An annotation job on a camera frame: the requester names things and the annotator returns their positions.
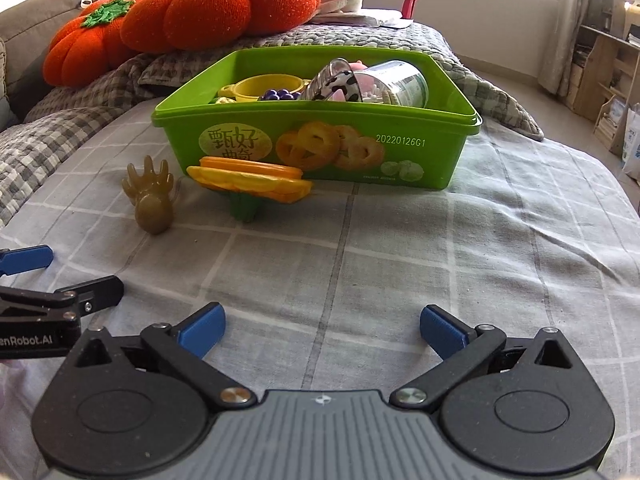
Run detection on wooden desk shelf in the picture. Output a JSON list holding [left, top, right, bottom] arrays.
[[567, 0, 639, 156]]

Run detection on purple toy grapes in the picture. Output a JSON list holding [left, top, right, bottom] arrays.
[[259, 88, 300, 101]]

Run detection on grey checked quilted blanket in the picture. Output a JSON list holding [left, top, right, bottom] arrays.
[[1, 23, 544, 224]]

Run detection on grey curtain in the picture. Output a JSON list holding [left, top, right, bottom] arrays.
[[537, 0, 591, 98]]

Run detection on yellow orange toy flower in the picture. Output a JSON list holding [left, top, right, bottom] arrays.
[[186, 156, 312, 222]]

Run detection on green plastic storage box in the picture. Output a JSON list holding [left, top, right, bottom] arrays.
[[152, 46, 483, 190]]

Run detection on tan rubber hand toy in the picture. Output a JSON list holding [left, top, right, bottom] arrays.
[[122, 155, 174, 235]]

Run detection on small orange pumpkin cushion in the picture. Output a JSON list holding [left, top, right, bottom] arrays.
[[42, 0, 140, 88]]

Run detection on pink pig toy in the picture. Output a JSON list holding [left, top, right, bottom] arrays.
[[349, 61, 368, 72]]

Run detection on red plastic stool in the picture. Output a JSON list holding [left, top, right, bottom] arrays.
[[400, 0, 418, 20]]

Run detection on large orange pumpkin cushion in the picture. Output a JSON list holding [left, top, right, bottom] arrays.
[[120, 0, 321, 54]]

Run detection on clear cotton swab jar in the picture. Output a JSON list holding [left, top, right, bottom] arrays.
[[355, 60, 430, 108]]

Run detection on brown sofa cushion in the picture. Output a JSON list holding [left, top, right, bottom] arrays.
[[1, 0, 96, 122]]

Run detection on yellow toy pot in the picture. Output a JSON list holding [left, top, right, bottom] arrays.
[[217, 74, 310, 102]]

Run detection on white paper bag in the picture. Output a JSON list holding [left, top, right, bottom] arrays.
[[622, 103, 640, 181]]

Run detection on papers on bed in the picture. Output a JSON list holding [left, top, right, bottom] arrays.
[[310, 9, 413, 29]]

